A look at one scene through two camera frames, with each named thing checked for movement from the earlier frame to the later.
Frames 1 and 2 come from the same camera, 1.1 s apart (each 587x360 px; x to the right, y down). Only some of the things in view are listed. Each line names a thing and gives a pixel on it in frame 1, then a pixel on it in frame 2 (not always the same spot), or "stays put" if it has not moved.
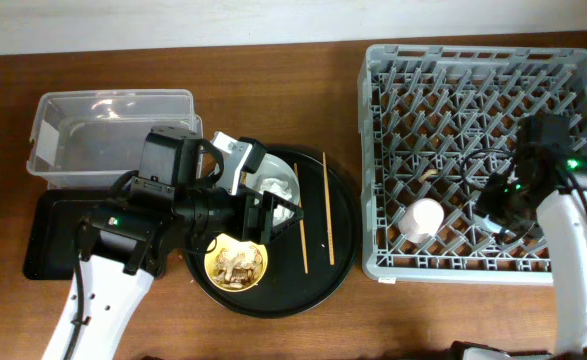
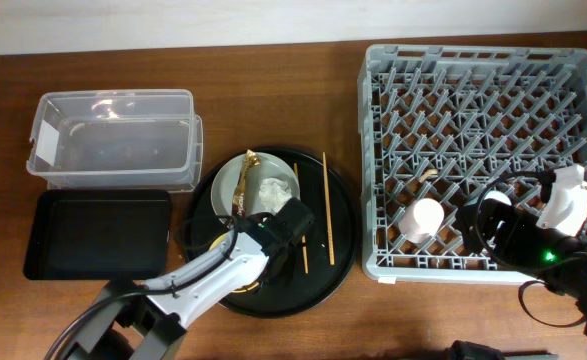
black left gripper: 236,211 to 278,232
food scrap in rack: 427,173 stays put
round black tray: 309,259 stays put
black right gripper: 484,205 to 517,225
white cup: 421,220 stays put
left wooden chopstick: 301,226 stays put
